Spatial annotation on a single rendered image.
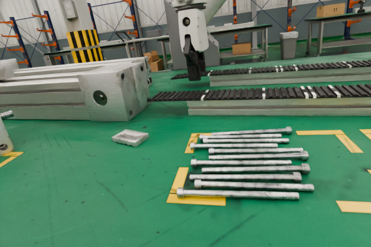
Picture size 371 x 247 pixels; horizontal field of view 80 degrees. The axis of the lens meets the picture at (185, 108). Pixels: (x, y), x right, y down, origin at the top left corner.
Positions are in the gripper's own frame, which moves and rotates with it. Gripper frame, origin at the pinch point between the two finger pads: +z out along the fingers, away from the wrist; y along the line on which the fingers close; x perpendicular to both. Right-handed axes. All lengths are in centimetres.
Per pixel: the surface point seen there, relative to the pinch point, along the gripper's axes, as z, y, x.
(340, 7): -11, 504, -168
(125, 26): -43, 700, 457
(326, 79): 3.2, -2.1, -29.6
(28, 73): -4, -5, 55
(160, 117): 3.9, -21.8, 1.8
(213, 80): 2.5, -1.3, -4.6
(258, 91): 0.4, -18.8, -15.6
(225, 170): 3.3, -36.9, -12.6
